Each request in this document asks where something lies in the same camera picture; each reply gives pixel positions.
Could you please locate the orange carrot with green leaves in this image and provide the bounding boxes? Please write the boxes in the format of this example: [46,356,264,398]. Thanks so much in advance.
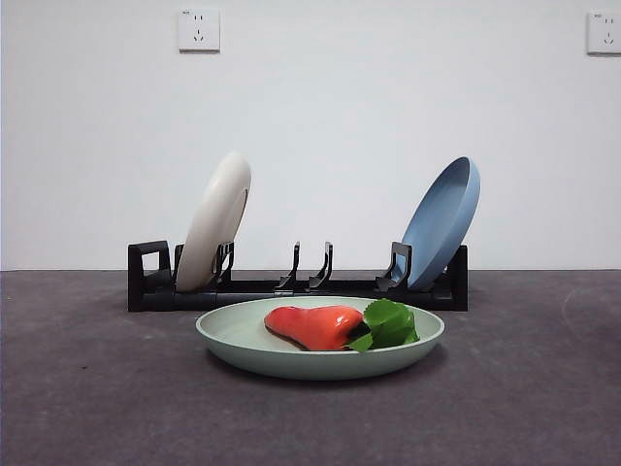
[263,298,419,351]

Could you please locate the pale green plate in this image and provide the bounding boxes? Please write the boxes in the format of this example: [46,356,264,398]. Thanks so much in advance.
[194,296,446,381]

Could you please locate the black plate rack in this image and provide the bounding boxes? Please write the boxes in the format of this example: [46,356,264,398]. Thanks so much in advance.
[126,241,470,313]

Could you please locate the cream white plate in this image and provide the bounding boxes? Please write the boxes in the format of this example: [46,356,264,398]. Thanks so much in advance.
[175,150,252,293]

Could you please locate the blue plate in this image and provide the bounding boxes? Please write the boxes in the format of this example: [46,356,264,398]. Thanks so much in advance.
[400,155,482,288]

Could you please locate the white wall socket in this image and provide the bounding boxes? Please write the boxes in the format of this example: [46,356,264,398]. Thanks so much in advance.
[177,8,221,53]
[586,12,621,56]

